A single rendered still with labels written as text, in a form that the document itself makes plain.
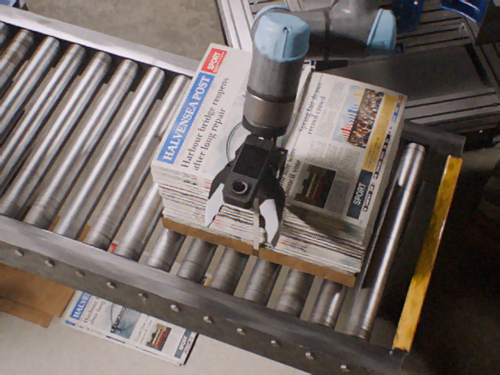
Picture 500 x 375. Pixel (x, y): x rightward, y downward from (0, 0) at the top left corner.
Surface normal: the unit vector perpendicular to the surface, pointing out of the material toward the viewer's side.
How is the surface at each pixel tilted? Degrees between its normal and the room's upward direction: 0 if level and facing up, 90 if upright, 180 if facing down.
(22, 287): 0
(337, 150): 2
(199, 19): 0
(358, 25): 23
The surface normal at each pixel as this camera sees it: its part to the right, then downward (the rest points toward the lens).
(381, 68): 0.00, -0.54
